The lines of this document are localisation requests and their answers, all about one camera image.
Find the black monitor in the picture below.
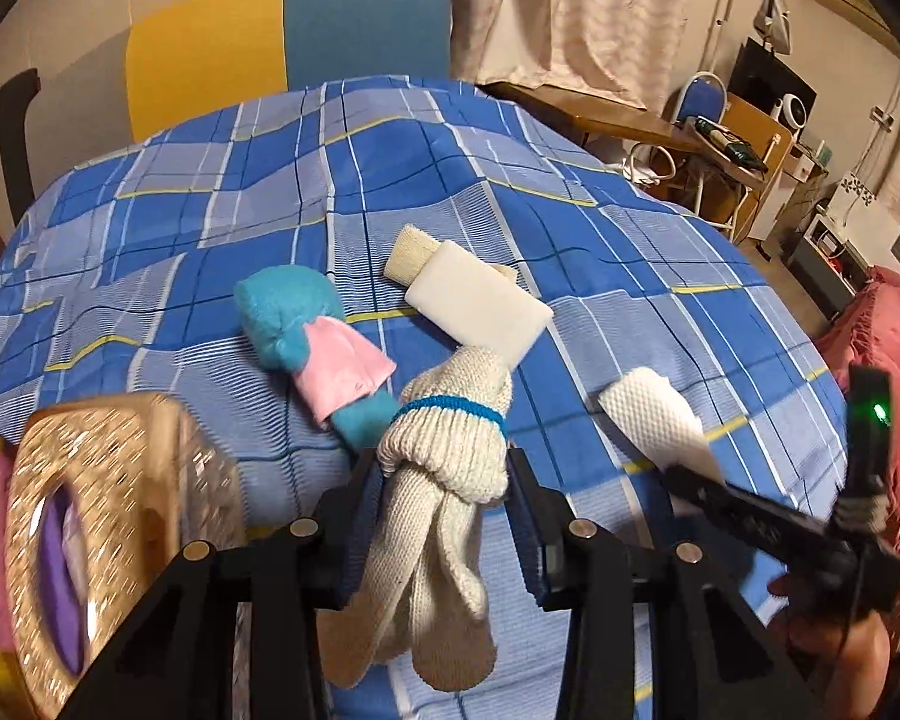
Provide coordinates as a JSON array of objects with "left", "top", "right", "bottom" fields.
[{"left": 727, "top": 37, "right": 818, "bottom": 140}]

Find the white mesh cloth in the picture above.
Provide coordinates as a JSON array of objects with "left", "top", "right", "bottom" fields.
[{"left": 596, "top": 367, "right": 727, "bottom": 488}]

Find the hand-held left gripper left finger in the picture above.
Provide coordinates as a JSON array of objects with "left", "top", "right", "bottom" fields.
[{"left": 60, "top": 450, "right": 383, "bottom": 720}]

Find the white cabinet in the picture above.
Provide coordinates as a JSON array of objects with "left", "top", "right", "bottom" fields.
[{"left": 784, "top": 172, "right": 897, "bottom": 316}]

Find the red blanket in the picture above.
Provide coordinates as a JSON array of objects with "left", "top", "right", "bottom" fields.
[{"left": 814, "top": 266, "right": 900, "bottom": 683}]

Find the patterned beige curtain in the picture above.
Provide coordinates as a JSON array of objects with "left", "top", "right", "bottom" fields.
[{"left": 195, "top": 0, "right": 728, "bottom": 110}]

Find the white metal pole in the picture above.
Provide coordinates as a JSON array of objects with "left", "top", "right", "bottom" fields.
[{"left": 701, "top": 0, "right": 751, "bottom": 76}]

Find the silver ornate tissue box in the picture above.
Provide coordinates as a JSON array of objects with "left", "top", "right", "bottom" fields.
[{"left": 4, "top": 392, "right": 248, "bottom": 713}]

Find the blue plaid tablecloth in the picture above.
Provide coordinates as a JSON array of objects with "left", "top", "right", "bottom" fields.
[{"left": 0, "top": 75, "right": 852, "bottom": 720}]

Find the blue folding chair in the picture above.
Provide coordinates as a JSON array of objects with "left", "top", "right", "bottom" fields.
[{"left": 675, "top": 71, "right": 728, "bottom": 125}]

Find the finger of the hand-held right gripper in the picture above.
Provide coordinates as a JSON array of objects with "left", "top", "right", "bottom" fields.
[{"left": 664, "top": 465, "right": 818, "bottom": 563}]

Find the beige air conditioner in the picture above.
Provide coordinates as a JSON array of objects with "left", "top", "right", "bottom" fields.
[{"left": 814, "top": 0, "right": 897, "bottom": 46}]

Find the white knit glove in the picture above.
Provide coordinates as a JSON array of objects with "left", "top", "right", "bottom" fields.
[{"left": 316, "top": 345, "right": 515, "bottom": 693}]

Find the white desk fan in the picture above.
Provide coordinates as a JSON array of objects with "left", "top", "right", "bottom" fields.
[{"left": 769, "top": 90, "right": 817, "bottom": 137}]

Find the beige burlap roll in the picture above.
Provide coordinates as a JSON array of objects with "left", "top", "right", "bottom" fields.
[{"left": 384, "top": 225, "right": 526, "bottom": 293}]

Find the grey yellow blue chair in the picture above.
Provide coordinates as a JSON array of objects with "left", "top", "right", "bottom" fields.
[{"left": 125, "top": 0, "right": 452, "bottom": 143}]

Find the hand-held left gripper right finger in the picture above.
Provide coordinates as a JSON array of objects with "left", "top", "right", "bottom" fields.
[{"left": 504, "top": 448, "right": 822, "bottom": 720}]

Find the wooden desk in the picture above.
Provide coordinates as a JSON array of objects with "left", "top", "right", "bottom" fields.
[{"left": 480, "top": 81, "right": 785, "bottom": 241}]

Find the black rolled mat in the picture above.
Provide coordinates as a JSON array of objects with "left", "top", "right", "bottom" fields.
[{"left": 0, "top": 69, "right": 40, "bottom": 222}]

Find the person's right hand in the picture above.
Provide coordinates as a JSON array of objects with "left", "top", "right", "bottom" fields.
[{"left": 765, "top": 574, "right": 900, "bottom": 720}]

